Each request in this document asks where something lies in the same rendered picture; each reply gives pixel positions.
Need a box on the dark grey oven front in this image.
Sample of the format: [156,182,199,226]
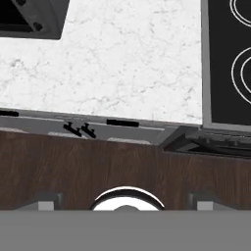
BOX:
[162,125,251,161]

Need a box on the black cupboard door handle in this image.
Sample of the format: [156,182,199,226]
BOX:
[62,121,83,138]
[80,122,98,139]

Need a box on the black drawer handle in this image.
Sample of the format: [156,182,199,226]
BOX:
[105,119,141,128]
[0,110,21,118]

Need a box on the grey drawer front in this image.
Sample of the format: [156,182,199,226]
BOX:
[85,115,180,147]
[0,107,86,139]

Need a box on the round white and black object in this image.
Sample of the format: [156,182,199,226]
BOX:
[89,185,167,212]

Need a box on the black hob with grey frame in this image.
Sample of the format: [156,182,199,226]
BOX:
[200,0,251,133]

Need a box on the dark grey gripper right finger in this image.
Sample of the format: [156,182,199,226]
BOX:
[187,191,237,212]

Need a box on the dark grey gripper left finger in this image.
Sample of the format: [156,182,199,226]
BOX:
[17,191,64,212]

